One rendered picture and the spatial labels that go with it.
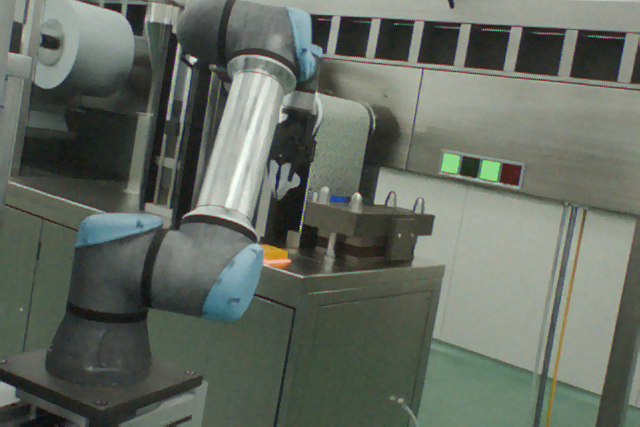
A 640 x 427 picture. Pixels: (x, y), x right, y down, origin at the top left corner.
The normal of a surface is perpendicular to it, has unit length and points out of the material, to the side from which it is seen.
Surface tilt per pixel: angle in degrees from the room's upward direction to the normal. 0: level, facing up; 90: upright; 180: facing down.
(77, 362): 72
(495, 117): 90
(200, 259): 61
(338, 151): 90
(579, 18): 90
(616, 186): 90
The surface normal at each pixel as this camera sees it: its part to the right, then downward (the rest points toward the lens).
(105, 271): -0.08, 0.06
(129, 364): 0.75, -0.14
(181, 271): -0.04, -0.18
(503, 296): -0.59, -0.05
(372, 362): 0.79, 0.18
